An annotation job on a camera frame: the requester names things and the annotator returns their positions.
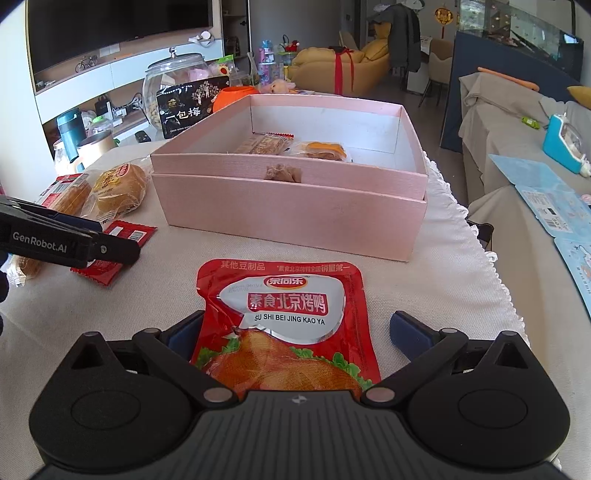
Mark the red ribbon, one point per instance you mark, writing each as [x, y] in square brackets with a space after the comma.
[339, 69]

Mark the light blue cartoon card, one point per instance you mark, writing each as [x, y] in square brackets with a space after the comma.
[577, 272]

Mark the small clear pastry packet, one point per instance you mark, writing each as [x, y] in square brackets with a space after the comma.
[27, 270]

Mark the dark coat on rack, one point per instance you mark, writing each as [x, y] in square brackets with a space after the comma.
[404, 37]

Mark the beige chair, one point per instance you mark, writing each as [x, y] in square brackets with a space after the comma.
[441, 60]

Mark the grey sofa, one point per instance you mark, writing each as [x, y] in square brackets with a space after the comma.
[498, 138]

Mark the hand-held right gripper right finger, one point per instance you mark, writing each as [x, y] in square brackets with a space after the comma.
[408, 336]

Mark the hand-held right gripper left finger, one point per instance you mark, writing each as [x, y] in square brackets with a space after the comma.
[184, 334]

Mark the white television cabinet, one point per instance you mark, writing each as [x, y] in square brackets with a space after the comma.
[120, 87]

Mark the biscuit packet with red edges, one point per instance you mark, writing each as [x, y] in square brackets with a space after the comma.
[263, 144]

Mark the pink gift box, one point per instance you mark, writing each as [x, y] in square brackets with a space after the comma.
[286, 217]

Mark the yellow cushion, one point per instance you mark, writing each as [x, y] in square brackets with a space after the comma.
[581, 97]

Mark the black remote control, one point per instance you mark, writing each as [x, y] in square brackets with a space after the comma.
[142, 136]

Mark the dark blue cabinet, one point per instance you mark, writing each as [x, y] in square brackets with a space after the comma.
[461, 92]

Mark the blue toy appliance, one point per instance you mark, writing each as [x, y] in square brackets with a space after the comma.
[561, 143]

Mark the colourful toy set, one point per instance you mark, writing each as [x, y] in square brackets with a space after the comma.
[272, 57]

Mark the orange pumpkin-shaped holder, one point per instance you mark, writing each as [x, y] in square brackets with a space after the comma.
[231, 97]

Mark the small red sachet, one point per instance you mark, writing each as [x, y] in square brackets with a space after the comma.
[131, 233]

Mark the red roast duck snack packet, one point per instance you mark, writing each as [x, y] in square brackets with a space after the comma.
[286, 300]

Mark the white crinkled packet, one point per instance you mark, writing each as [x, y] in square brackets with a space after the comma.
[62, 159]

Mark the long bread packet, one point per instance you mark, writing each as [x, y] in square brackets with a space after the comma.
[69, 201]

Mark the glass jar with lid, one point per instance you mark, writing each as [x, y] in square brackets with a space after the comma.
[171, 74]

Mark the round bun packet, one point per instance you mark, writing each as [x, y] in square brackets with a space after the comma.
[121, 191]

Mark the white tablecloth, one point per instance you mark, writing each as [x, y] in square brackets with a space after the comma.
[438, 277]

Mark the yellow sofa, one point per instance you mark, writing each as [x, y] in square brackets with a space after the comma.
[318, 69]

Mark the small orange snack packet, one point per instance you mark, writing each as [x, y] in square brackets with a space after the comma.
[321, 151]

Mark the glass fish tank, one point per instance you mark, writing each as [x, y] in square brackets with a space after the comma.
[517, 27]

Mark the teal bottle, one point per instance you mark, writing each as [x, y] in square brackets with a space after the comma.
[70, 134]

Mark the long orange carrot pillow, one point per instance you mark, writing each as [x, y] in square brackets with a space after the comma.
[508, 77]

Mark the bicycle figurine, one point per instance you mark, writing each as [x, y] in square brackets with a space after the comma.
[87, 63]

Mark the pink plush toy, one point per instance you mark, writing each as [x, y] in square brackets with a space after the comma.
[279, 85]

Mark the television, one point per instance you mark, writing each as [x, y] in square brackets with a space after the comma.
[115, 27]

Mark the white power strip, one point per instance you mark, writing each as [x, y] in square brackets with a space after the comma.
[115, 110]

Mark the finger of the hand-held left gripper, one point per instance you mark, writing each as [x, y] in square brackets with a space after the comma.
[69, 218]
[117, 251]

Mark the black snack packet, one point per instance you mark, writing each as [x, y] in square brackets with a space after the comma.
[184, 108]

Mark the yellow hanging ornament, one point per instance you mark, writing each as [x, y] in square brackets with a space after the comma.
[444, 18]

